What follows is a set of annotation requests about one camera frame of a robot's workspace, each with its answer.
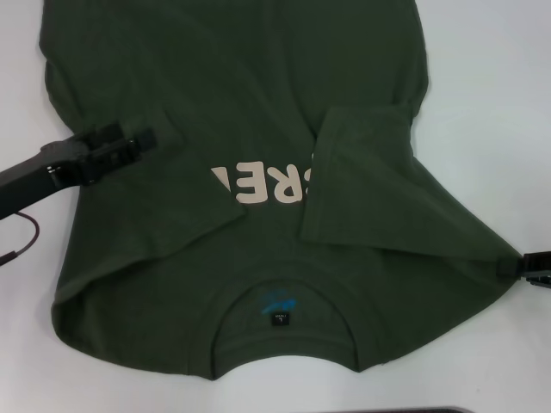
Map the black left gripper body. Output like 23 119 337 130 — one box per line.
0 134 95 219

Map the dark green FREE T-shirt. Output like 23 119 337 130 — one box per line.
37 0 525 370

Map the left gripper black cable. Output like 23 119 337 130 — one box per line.
0 213 42 267

